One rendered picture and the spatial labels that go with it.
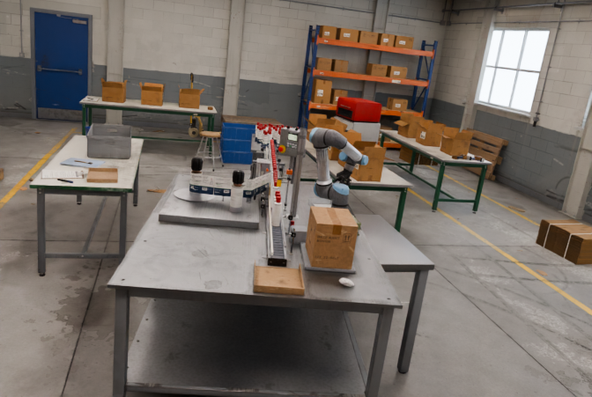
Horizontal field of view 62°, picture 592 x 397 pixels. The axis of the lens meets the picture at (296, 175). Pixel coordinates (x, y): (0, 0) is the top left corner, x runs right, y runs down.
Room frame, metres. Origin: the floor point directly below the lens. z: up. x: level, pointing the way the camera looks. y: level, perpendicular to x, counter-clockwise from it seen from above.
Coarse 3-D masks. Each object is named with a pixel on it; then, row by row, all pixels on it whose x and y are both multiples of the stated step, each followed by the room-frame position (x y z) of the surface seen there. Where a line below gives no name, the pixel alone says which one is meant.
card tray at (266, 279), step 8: (256, 272) 2.49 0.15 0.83; (264, 272) 2.50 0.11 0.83; (272, 272) 2.51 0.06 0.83; (280, 272) 2.52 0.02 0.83; (288, 272) 2.53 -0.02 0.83; (296, 272) 2.55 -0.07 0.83; (256, 280) 2.39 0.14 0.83; (264, 280) 2.41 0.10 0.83; (272, 280) 2.42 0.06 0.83; (280, 280) 2.43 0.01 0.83; (288, 280) 2.44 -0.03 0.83; (296, 280) 2.45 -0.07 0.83; (256, 288) 2.27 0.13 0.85; (264, 288) 2.28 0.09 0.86; (272, 288) 2.28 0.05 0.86; (280, 288) 2.29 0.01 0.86; (288, 288) 2.29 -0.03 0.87; (296, 288) 2.29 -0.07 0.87; (304, 288) 2.30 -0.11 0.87
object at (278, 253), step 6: (270, 210) 3.41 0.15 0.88; (276, 228) 3.07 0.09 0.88; (276, 234) 2.96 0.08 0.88; (276, 240) 2.86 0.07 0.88; (282, 240) 2.87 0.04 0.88; (276, 246) 2.76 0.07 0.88; (282, 246) 2.77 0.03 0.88; (276, 252) 2.69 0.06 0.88; (282, 252) 2.70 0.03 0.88; (276, 258) 2.60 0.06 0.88; (282, 258) 2.61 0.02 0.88
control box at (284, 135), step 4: (284, 128) 3.55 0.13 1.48; (284, 132) 3.52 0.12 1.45; (292, 132) 3.49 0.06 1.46; (296, 132) 3.47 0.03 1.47; (280, 136) 3.54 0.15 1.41; (284, 136) 3.52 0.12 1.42; (280, 140) 3.53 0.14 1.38; (284, 140) 3.52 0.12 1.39; (288, 140) 3.50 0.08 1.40; (280, 144) 3.53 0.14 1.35; (284, 144) 3.52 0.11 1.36; (284, 148) 3.51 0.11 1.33; (288, 148) 3.50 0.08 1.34; (304, 148) 3.53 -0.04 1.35; (280, 152) 3.53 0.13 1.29; (284, 152) 3.51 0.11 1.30; (288, 152) 3.50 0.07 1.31; (292, 152) 3.48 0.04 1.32; (296, 152) 3.46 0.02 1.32; (292, 156) 3.48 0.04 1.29; (296, 156) 3.46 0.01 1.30
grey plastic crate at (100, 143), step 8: (96, 128) 5.08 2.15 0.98; (104, 128) 5.10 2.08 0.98; (112, 128) 5.13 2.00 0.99; (120, 128) 5.15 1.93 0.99; (128, 128) 5.18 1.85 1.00; (88, 136) 4.51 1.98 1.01; (96, 136) 4.53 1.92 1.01; (104, 136) 4.55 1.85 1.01; (112, 136) 4.58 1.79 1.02; (120, 136) 5.15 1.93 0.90; (128, 136) 5.18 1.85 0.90; (88, 144) 4.51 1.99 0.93; (96, 144) 4.54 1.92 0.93; (104, 144) 4.56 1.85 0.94; (112, 144) 4.58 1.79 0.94; (120, 144) 4.61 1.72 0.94; (128, 144) 4.63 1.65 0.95; (88, 152) 4.51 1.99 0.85; (96, 152) 4.54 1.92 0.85; (104, 152) 4.56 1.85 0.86; (112, 152) 4.58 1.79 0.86; (120, 152) 4.61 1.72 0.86; (128, 152) 4.63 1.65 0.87
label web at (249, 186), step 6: (264, 174) 3.72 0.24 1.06; (270, 174) 3.82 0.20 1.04; (222, 180) 3.49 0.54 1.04; (228, 180) 3.50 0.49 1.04; (246, 180) 3.52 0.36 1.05; (252, 180) 3.53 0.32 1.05; (258, 180) 3.63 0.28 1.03; (264, 180) 3.73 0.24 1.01; (222, 186) 3.49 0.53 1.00; (228, 186) 3.50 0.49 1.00; (246, 186) 3.52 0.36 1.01; (252, 186) 3.54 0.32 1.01; (258, 186) 3.64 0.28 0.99; (264, 186) 3.74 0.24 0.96; (222, 192) 3.49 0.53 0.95; (228, 192) 3.50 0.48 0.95; (246, 192) 3.52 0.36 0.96; (252, 192) 3.55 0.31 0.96; (258, 192) 3.65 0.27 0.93
